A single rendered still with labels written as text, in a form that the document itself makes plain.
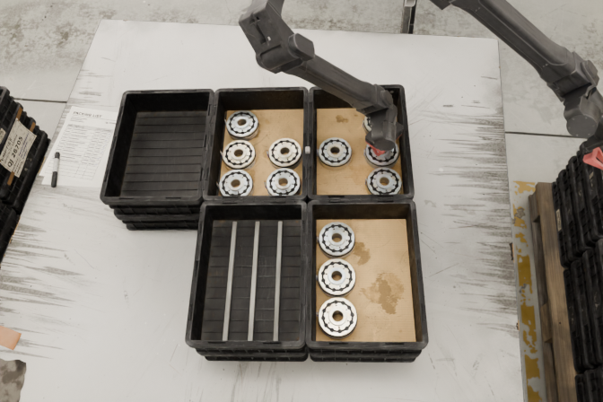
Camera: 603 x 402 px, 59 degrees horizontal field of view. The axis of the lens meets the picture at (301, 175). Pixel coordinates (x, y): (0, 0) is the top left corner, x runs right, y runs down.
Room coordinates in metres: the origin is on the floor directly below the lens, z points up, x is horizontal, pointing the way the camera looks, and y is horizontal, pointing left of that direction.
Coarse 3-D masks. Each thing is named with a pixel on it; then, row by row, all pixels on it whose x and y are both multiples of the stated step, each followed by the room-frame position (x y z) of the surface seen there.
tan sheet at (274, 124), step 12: (264, 120) 1.01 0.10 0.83; (276, 120) 1.00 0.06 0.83; (288, 120) 1.00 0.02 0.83; (300, 120) 0.99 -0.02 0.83; (264, 132) 0.96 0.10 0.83; (276, 132) 0.96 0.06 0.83; (288, 132) 0.95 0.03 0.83; (300, 132) 0.95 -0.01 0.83; (252, 144) 0.92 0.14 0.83; (264, 144) 0.92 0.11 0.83; (300, 144) 0.90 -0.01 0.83; (264, 156) 0.87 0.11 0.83; (252, 168) 0.84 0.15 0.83; (264, 168) 0.83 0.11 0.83; (300, 168) 0.82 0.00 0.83; (264, 180) 0.79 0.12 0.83; (264, 192) 0.75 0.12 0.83; (300, 192) 0.73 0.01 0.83
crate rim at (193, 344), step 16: (304, 208) 0.63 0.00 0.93; (304, 224) 0.58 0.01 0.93; (304, 240) 0.53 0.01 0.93; (304, 256) 0.49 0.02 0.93; (304, 272) 0.45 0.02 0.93; (192, 288) 0.44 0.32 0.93; (304, 288) 0.40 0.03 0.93; (192, 304) 0.40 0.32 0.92; (304, 304) 0.36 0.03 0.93; (192, 320) 0.35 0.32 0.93; (304, 320) 0.32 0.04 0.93; (304, 336) 0.28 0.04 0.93
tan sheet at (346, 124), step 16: (320, 112) 1.02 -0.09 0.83; (336, 112) 1.01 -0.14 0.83; (352, 112) 1.00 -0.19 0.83; (320, 128) 0.95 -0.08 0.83; (336, 128) 0.94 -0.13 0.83; (352, 128) 0.94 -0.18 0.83; (352, 144) 0.88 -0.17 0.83; (352, 160) 0.82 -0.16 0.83; (400, 160) 0.80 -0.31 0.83; (320, 176) 0.78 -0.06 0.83; (336, 176) 0.77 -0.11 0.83; (352, 176) 0.77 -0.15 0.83; (400, 176) 0.75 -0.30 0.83; (320, 192) 0.72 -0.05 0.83; (336, 192) 0.72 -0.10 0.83; (352, 192) 0.71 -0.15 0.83; (400, 192) 0.69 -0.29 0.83
